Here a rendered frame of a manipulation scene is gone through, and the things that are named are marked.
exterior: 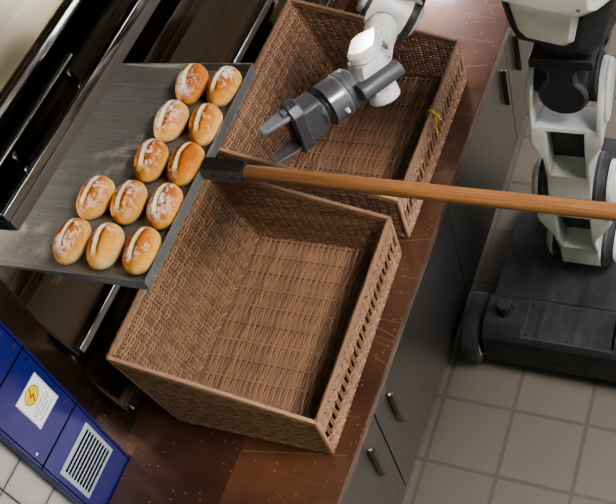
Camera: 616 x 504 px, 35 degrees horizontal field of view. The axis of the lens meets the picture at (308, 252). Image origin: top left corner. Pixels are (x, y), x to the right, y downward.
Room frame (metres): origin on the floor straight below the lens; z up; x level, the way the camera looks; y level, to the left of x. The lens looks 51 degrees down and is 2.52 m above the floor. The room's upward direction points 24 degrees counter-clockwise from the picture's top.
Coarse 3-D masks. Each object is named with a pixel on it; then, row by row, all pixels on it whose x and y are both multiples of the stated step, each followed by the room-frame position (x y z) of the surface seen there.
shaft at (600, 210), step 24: (264, 168) 1.28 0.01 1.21; (360, 192) 1.15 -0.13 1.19; (384, 192) 1.12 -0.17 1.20; (408, 192) 1.09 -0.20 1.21; (432, 192) 1.07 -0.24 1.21; (456, 192) 1.05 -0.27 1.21; (480, 192) 1.03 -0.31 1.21; (504, 192) 1.01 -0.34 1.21; (576, 216) 0.91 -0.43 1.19; (600, 216) 0.89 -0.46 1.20
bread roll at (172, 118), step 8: (168, 104) 1.53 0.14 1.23; (176, 104) 1.53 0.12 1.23; (184, 104) 1.54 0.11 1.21; (160, 112) 1.52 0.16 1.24; (168, 112) 1.51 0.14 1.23; (176, 112) 1.51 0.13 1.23; (184, 112) 1.52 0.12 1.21; (160, 120) 1.50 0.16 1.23; (168, 120) 1.49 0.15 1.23; (176, 120) 1.50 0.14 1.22; (184, 120) 1.50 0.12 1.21; (160, 128) 1.49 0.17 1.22; (168, 128) 1.48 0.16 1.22; (176, 128) 1.49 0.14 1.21; (184, 128) 1.50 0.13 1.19; (160, 136) 1.48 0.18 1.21; (168, 136) 1.48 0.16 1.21; (176, 136) 1.48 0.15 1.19
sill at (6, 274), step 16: (176, 0) 1.92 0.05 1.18; (192, 0) 1.94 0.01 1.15; (160, 16) 1.89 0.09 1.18; (176, 16) 1.89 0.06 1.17; (144, 32) 1.86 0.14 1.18; (160, 32) 1.83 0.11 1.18; (144, 48) 1.80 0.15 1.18; (160, 48) 1.81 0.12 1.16; (0, 272) 1.34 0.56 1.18; (16, 272) 1.32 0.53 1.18; (32, 272) 1.34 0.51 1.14; (16, 288) 1.30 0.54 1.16
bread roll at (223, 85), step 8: (216, 72) 1.56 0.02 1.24; (224, 72) 1.55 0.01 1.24; (232, 72) 1.55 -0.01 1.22; (216, 80) 1.54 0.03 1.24; (224, 80) 1.54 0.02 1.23; (232, 80) 1.54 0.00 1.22; (240, 80) 1.55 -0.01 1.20; (208, 88) 1.54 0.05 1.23; (216, 88) 1.52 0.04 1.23; (224, 88) 1.52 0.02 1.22; (232, 88) 1.53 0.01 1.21; (208, 96) 1.53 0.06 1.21; (216, 96) 1.52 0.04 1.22; (224, 96) 1.51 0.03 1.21; (232, 96) 1.52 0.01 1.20; (216, 104) 1.51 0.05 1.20; (224, 104) 1.51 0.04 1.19
